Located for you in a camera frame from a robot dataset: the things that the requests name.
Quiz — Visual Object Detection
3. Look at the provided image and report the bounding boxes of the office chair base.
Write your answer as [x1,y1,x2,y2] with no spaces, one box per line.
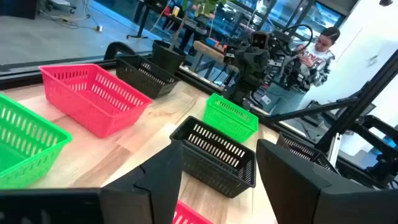
[45,0,77,15]

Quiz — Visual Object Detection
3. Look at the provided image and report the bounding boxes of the black standing desk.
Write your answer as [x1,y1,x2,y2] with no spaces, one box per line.
[126,0,175,40]

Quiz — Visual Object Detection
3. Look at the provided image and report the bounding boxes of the large green slotted plastic basket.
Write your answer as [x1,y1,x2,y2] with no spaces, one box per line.
[0,93,73,190]

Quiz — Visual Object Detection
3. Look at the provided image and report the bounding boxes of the black frame strut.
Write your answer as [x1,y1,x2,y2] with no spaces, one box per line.
[258,97,360,124]
[315,49,398,154]

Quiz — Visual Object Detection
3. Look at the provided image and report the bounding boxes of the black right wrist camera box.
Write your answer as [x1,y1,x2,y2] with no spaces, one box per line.
[250,31,269,51]

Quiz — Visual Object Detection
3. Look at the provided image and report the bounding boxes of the black curved hose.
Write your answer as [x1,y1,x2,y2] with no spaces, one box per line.
[103,40,137,61]

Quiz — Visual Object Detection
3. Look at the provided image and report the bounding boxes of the person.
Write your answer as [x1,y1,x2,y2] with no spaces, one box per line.
[269,26,341,116]

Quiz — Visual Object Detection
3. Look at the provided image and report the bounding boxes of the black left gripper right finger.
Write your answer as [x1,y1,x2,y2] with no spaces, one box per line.
[256,139,398,224]

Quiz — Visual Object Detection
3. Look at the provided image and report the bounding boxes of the black plant pot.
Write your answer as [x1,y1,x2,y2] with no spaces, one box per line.
[150,39,188,75]

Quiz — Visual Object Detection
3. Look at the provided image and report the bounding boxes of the black slotted plastic basket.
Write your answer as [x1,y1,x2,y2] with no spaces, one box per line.
[275,133,340,174]
[115,54,181,100]
[169,115,257,199]

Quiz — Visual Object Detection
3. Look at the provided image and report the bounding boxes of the large pink slotted plastic basket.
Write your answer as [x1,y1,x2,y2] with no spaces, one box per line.
[39,63,154,139]

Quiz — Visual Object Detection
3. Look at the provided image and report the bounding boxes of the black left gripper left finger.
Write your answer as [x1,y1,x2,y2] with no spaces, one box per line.
[99,139,183,224]

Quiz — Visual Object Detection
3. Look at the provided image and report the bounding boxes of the black frame crossbar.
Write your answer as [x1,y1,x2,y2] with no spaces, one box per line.
[338,114,398,189]

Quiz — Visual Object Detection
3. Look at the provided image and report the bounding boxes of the small green slotted plastic basket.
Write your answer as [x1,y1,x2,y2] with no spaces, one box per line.
[202,93,259,144]

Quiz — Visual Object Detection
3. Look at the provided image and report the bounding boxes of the wooden bench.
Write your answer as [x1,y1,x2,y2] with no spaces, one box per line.
[192,40,225,73]

